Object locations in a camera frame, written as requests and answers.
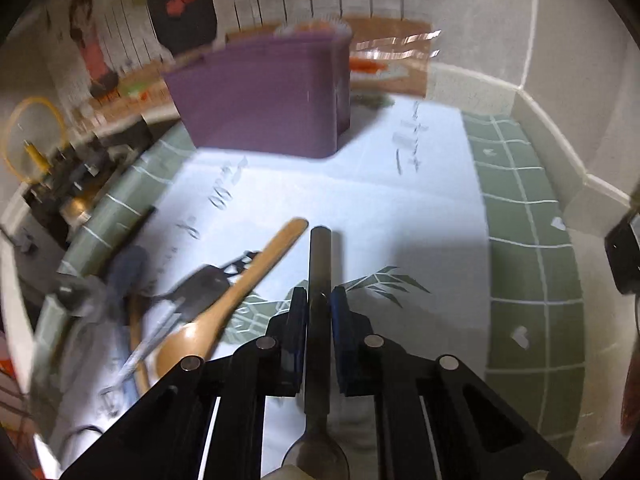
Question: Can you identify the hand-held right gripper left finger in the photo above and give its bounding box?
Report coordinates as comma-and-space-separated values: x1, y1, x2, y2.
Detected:
60, 287, 308, 480

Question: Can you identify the reddish brown object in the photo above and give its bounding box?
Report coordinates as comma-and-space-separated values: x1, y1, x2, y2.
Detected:
620, 330, 640, 436

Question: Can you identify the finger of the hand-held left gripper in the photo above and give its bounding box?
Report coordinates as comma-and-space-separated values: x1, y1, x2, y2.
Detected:
105, 246, 151, 311

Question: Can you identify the purple utensil holder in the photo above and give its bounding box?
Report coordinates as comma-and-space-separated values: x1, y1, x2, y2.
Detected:
164, 30, 353, 160

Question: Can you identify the wooden spoon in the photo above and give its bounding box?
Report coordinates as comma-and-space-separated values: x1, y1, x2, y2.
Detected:
155, 218, 309, 386

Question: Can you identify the black gas stove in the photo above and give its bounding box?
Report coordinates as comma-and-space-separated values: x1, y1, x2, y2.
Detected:
20, 125, 151, 241

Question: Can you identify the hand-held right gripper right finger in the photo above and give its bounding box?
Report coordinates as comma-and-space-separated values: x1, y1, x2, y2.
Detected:
330, 285, 583, 480

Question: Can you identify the black box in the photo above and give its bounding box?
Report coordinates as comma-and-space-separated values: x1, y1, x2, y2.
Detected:
604, 212, 640, 296

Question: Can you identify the black-handled metal spoon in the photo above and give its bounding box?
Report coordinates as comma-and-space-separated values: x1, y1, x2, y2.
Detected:
282, 226, 349, 480

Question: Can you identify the metal fork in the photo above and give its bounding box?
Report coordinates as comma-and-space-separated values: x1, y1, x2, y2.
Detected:
100, 305, 183, 401

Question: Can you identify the white printed mat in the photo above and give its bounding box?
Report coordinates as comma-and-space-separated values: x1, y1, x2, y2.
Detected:
35, 92, 493, 480

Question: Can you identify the yellow ring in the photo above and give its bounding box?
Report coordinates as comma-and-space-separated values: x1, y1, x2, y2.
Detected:
2, 97, 68, 183

